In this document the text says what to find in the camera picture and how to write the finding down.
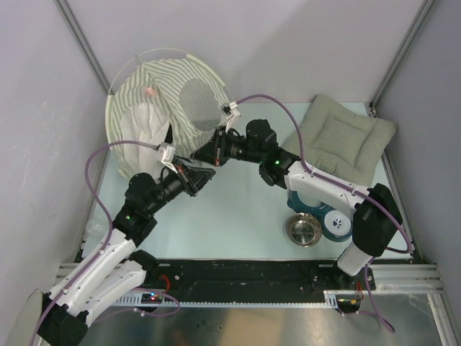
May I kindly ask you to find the striped green white pet tent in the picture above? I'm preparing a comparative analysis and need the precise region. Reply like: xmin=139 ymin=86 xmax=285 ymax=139
xmin=104 ymin=53 xmax=235 ymax=179

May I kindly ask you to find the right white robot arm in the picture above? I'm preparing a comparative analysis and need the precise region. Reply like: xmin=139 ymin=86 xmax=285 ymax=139
xmin=192 ymin=120 xmax=402 ymax=289

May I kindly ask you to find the white slotted cable duct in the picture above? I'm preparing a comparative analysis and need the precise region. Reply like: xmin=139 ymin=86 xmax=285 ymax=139
xmin=112 ymin=291 xmax=359 ymax=310

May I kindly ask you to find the green checked cushion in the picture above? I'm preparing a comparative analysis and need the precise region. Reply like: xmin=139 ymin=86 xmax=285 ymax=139
xmin=282 ymin=94 xmax=398 ymax=187

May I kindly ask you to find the stainless steel bowl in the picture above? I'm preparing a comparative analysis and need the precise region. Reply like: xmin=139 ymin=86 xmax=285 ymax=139
xmin=285 ymin=213 xmax=322 ymax=248

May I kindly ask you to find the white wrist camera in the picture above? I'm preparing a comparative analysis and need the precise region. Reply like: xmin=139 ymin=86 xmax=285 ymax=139
xmin=156 ymin=142 xmax=176 ymax=171
xmin=221 ymin=102 xmax=241 ymax=133

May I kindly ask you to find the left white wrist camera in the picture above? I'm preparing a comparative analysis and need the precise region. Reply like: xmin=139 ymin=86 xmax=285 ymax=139
xmin=156 ymin=142 xmax=176 ymax=171

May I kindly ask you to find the teal double bowl stand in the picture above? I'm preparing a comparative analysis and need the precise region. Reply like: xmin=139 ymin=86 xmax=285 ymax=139
xmin=287 ymin=190 xmax=352 ymax=242

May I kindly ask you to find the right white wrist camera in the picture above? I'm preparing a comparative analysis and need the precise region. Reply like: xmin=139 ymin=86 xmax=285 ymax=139
xmin=221 ymin=102 xmax=241 ymax=133

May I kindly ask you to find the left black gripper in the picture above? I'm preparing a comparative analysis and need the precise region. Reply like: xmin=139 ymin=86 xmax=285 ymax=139
xmin=146 ymin=158 xmax=215 ymax=215

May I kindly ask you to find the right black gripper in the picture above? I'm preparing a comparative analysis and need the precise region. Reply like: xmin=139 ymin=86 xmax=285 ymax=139
xmin=191 ymin=126 xmax=263 ymax=167

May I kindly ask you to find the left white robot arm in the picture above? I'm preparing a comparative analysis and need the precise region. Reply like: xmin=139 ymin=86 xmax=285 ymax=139
xmin=37 ymin=164 xmax=215 ymax=345

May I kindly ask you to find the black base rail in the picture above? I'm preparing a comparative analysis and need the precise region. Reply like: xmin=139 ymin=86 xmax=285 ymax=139
xmin=141 ymin=259 xmax=376 ymax=303

